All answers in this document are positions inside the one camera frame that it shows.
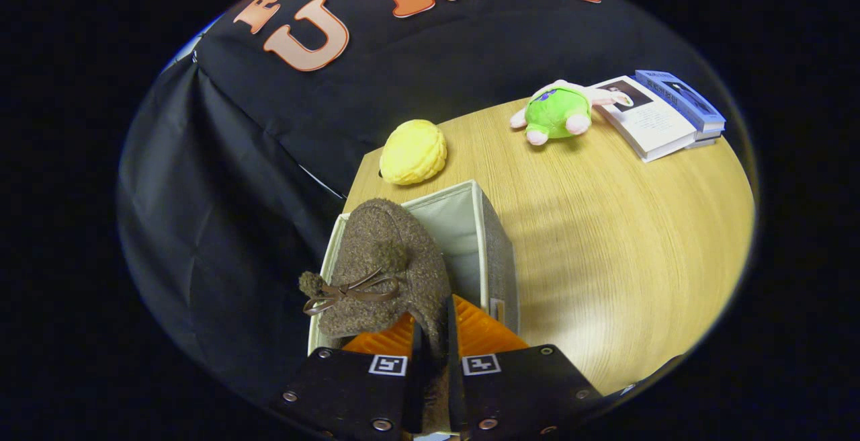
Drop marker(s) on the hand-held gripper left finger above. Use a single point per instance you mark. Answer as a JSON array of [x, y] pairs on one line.
[[415, 387]]

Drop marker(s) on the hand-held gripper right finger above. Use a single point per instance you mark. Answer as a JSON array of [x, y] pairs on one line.
[[454, 380]]

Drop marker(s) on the brown fuzzy shoe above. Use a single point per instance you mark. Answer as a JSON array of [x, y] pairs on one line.
[[383, 246]]

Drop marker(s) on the grey fabric storage box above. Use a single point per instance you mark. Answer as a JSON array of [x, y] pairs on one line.
[[457, 232]]

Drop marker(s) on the yellow round plush toy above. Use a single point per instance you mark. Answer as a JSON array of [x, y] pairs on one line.
[[413, 152]]

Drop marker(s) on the black backdrop cloth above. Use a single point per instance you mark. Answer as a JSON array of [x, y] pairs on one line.
[[222, 226]]

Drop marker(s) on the green and pink plush toy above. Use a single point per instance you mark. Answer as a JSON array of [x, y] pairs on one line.
[[554, 111]]

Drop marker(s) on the white paperback book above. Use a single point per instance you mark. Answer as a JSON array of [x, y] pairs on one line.
[[655, 125]]

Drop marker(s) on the blue book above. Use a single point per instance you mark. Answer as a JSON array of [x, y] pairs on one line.
[[678, 95]]

